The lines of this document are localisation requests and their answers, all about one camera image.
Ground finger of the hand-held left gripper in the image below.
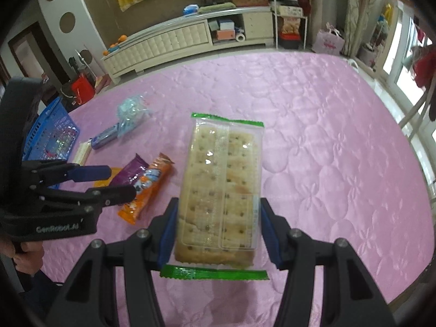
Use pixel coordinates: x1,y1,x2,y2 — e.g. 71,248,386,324
21,160,112,192
37,186,137,209

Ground pink broom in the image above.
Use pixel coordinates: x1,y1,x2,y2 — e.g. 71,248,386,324
93,75,110,94

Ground printed food carton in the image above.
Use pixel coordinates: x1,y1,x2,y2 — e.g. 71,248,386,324
281,16,302,36

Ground dark red hanging clothes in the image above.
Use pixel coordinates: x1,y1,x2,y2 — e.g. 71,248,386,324
410,44,436,89

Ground purple snack packet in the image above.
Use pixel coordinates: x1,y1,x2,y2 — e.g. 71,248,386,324
110,153,149,191

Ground white metal rack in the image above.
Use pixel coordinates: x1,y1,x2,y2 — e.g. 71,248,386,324
262,0,309,50

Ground white strip cracker packet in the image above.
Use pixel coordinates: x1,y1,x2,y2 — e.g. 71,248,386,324
70,140,92,166

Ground clear blue candy bag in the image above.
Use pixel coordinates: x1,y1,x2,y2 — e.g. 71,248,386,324
116,95,154,137

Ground blue stick snack packet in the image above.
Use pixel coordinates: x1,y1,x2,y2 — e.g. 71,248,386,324
89,125,120,150

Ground pink waste bin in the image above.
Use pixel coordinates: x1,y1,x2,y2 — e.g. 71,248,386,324
359,44,377,69

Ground pink gift bag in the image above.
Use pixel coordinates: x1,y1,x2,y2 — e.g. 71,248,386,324
313,24,345,55

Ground blue plastic basket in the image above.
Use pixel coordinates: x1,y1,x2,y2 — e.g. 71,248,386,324
22,96,81,191

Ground brown wooden door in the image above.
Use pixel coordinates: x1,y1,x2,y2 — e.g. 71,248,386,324
7,20,74,86

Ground white tv cabinet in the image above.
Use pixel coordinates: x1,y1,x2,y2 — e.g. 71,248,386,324
100,7,275,84

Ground green folded cloth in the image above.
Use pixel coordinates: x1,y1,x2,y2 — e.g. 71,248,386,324
198,2,237,15

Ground black red crate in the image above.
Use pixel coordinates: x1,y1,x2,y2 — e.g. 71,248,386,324
277,32,302,50

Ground person's left forearm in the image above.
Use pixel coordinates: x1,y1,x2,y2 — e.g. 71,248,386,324
0,266,65,317

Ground red bag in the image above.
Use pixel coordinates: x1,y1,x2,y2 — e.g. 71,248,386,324
71,73,96,106

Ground patterned beige curtain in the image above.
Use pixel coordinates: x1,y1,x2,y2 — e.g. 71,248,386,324
342,0,379,57

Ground pink quilted bedspread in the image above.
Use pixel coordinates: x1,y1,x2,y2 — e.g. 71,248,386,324
34,52,435,327

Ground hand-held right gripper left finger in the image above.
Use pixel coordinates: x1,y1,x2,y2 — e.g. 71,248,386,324
48,197,180,327

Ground orange cartoon snack packet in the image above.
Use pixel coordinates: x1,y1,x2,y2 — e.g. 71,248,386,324
117,153,175,225

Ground green edged cracker packet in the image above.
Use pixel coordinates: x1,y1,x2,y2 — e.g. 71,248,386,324
160,112,270,281

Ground person's left hand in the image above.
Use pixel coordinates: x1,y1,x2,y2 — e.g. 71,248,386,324
12,243,45,275

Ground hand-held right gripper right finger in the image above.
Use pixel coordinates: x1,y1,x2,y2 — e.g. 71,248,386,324
259,197,390,327

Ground black bag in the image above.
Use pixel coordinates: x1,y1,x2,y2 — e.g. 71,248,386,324
59,85,77,113

